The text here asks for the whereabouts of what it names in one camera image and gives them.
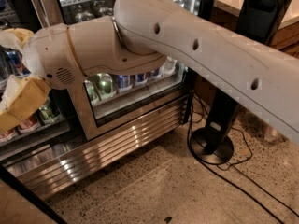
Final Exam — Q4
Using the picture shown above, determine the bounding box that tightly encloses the small clear water bottle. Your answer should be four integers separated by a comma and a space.
163, 57, 177, 75

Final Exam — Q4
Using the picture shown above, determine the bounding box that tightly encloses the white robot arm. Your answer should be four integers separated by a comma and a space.
0, 0, 299, 143

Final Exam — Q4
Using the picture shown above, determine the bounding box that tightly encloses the blue can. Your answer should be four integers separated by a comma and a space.
149, 67, 162, 79
135, 73, 148, 86
117, 75, 132, 92

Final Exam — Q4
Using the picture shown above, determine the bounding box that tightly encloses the blue can front right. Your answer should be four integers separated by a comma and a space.
149, 67, 162, 79

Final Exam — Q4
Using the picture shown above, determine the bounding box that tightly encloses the wooden counter cabinet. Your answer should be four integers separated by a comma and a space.
194, 0, 299, 105

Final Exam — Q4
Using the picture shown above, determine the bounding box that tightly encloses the blue can front middle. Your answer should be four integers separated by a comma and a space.
135, 73, 148, 86

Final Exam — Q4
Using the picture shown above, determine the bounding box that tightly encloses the stainless steel display fridge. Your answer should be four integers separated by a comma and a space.
0, 0, 219, 201

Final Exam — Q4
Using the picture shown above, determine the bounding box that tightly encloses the green soda can left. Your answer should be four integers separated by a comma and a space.
39, 98, 61, 124

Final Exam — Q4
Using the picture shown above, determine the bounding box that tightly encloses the glass fridge door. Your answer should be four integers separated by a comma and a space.
0, 166, 67, 224
23, 0, 206, 141

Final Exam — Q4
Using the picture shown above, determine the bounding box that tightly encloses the black tower fan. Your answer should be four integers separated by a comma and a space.
188, 0, 291, 165

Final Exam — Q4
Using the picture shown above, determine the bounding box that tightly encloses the red can at edge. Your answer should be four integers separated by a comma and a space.
0, 129, 17, 142

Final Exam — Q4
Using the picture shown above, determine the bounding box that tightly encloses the red soda can front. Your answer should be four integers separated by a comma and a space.
18, 115, 40, 133

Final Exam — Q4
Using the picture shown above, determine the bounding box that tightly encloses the blue can front left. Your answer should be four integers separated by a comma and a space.
117, 75, 132, 92

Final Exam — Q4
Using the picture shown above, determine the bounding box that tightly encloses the green can bottom shelf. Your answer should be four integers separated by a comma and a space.
97, 73, 116, 100

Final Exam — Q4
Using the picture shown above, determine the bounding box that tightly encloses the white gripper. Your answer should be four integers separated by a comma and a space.
0, 24, 86, 132

